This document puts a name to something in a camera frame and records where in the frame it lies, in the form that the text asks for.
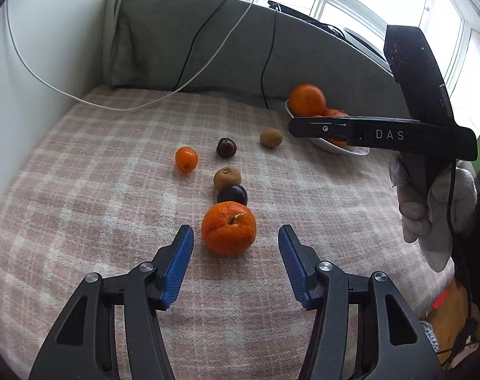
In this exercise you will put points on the floral white plate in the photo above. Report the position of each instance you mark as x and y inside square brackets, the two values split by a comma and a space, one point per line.
[335, 149]

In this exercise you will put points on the small mandarin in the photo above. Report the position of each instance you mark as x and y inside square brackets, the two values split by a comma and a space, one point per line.
[339, 142]
[335, 113]

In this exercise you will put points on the dark purple plum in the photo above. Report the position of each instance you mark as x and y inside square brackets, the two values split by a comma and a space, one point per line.
[233, 194]
[226, 147]

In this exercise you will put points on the red paper piece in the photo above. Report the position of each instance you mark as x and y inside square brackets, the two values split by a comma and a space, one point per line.
[440, 300]

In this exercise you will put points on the pink plaid blanket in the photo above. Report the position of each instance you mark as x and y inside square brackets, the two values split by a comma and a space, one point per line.
[105, 206]

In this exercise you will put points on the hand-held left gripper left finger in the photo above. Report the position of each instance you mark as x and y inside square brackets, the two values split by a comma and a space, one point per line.
[178, 263]

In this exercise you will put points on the large smooth orange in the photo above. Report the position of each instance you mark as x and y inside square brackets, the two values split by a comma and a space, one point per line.
[307, 99]

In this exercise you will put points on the small oval kumquat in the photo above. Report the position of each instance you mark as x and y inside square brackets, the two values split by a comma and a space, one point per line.
[186, 160]

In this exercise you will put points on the brown longan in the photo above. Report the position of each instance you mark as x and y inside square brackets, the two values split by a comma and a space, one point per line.
[271, 137]

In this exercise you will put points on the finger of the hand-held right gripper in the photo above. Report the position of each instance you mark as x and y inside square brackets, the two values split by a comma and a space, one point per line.
[315, 128]

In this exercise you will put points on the large orange with stem scar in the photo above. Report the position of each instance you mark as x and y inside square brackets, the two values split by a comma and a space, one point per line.
[229, 229]

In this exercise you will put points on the person's right hand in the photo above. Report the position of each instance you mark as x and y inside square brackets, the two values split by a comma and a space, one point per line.
[414, 209]

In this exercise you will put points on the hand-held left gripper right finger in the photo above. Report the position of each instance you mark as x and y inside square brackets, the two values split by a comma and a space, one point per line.
[297, 265]

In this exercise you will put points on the brown kiwi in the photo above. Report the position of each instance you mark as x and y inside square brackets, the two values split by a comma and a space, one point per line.
[226, 177]

